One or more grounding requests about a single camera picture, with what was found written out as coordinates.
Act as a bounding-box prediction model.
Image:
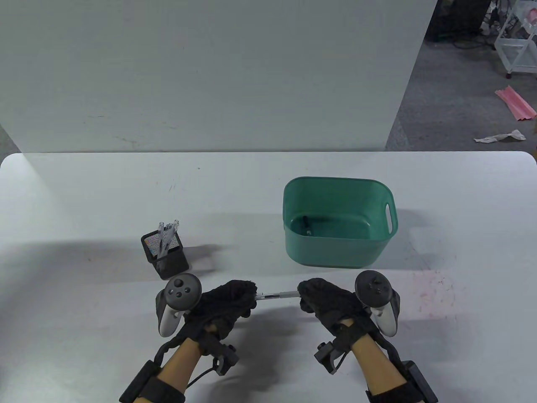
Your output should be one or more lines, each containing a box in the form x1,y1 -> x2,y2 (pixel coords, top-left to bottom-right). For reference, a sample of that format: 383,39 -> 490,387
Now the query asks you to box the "person's right hand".
297,278 -> 378,343

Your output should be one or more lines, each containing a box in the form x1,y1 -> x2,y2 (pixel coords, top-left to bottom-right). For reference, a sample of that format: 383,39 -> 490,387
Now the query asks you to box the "person's left hand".
178,279 -> 258,340

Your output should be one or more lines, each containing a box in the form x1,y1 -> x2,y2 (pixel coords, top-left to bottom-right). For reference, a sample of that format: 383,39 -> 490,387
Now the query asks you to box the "person's left forearm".
159,336 -> 206,395

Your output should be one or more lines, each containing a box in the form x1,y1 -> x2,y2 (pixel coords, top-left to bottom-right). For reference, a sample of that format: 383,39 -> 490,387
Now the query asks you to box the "person's right forearm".
352,336 -> 407,393

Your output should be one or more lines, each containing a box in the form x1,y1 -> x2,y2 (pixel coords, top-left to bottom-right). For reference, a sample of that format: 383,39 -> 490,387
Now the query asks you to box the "black grey left hand controller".
156,273 -> 203,337

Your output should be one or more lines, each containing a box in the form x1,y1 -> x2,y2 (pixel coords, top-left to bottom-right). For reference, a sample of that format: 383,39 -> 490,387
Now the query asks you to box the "black grey hand controller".
355,271 -> 401,337
156,273 -> 203,337

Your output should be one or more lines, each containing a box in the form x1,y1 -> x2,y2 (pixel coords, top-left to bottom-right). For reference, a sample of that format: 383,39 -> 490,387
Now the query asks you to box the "black grey right hand controller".
355,271 -> 401,337

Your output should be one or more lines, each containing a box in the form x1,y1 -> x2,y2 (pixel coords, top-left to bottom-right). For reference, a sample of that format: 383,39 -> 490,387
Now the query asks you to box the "green plastic bin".
283,176 -> 399,269

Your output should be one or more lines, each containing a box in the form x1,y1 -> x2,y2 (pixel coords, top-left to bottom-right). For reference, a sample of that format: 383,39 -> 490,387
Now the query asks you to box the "black mesh pen holder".
141,232 -> 189,280

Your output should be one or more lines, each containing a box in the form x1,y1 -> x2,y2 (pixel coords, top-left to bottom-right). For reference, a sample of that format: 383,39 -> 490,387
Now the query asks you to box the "black left armband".
141,376 -> 186,403

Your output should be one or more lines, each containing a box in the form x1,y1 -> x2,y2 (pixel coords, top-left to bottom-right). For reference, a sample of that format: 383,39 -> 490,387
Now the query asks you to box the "black armband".
141,376 -> 186,403
365,380 -> 420,403

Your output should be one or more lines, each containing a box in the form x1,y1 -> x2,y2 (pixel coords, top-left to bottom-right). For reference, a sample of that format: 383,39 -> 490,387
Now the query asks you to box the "black right armband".
365,380 -> 420,403

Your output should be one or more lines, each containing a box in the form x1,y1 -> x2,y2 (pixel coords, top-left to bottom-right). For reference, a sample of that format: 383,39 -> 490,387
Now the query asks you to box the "white partition board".
0,0 -> 439,152

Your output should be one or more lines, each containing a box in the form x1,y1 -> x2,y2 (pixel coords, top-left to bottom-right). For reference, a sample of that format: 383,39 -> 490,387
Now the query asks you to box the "white crumpled paper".
474,129 -> 527,144

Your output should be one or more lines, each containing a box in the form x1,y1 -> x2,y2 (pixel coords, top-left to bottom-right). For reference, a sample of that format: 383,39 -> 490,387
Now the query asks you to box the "pink folded paper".
495,86 -> 537,121

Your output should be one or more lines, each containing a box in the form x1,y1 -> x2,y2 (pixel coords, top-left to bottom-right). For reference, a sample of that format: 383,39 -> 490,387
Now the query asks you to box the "black equipment box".
432,0 -> 491,42

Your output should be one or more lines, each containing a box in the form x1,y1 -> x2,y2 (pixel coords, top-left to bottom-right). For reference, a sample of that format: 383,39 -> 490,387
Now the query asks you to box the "white metal rack cart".
494,0 -> 537,79

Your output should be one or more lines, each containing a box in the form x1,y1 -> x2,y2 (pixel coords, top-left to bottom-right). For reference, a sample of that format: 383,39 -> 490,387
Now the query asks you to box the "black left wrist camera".
201,332 -> 239,375

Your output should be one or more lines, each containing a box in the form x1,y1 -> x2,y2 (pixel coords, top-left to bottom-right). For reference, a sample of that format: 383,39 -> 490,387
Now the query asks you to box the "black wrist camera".
201,332 -> 239,375
315,342 -> 349,374

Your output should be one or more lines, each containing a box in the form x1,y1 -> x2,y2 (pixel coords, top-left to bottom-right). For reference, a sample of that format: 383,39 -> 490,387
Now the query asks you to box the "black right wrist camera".
315,342 -> 349,374

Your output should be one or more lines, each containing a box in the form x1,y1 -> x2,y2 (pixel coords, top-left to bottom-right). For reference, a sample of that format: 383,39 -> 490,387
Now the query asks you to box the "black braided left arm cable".
154,334 -> 185,366

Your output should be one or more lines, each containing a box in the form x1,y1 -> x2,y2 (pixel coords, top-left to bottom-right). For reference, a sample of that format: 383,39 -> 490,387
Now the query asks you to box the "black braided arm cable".
154,334 -> 185,366
375,332 -> 408,370

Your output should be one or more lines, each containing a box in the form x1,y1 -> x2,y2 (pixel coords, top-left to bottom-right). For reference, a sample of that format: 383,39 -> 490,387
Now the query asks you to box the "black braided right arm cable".
375,332 -> 408,370

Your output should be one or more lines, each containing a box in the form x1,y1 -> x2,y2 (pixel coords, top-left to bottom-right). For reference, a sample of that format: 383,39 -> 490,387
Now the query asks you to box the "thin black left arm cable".
185,365 -> 219,389

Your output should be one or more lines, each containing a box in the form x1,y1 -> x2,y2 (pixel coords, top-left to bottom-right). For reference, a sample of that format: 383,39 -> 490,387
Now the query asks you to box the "black floor cable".
451,36 -> 495,50

